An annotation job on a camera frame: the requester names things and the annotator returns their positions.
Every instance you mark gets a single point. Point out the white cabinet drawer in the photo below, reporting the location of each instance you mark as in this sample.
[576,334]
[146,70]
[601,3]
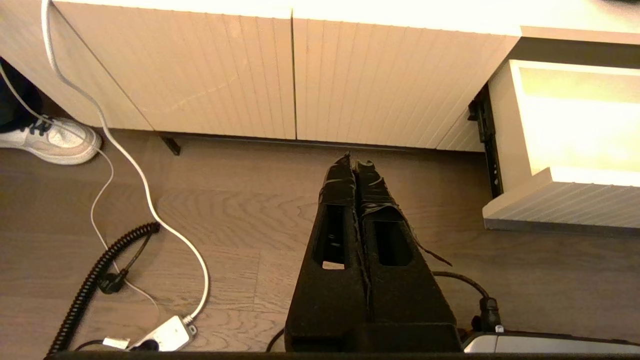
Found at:
[575,130]

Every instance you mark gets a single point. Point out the dark furniture leg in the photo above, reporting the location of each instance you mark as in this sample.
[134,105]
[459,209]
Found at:
[171,146]

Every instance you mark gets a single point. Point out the dark trouser leg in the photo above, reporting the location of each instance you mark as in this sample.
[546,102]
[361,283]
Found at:
[15,100]

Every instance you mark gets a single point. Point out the white low cabinet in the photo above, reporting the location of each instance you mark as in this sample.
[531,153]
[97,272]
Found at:
[450,12]

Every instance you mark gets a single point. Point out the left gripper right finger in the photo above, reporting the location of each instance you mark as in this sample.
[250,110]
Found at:
[405,295]

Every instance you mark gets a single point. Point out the white ribbed cabinet door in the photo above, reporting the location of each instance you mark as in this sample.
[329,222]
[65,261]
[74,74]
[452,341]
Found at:
[390,85]
[190,75]

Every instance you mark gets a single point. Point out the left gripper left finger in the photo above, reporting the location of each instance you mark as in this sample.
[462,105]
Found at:
[330,290]

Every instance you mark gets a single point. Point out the white sneaker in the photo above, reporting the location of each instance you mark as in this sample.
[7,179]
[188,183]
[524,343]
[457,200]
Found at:
[55,143]

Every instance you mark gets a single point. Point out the white power strip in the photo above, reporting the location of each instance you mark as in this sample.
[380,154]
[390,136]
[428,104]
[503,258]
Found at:
[167,334]

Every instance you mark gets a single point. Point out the small white plug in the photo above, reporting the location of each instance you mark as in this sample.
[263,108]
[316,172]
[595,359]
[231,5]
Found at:
[116,343]

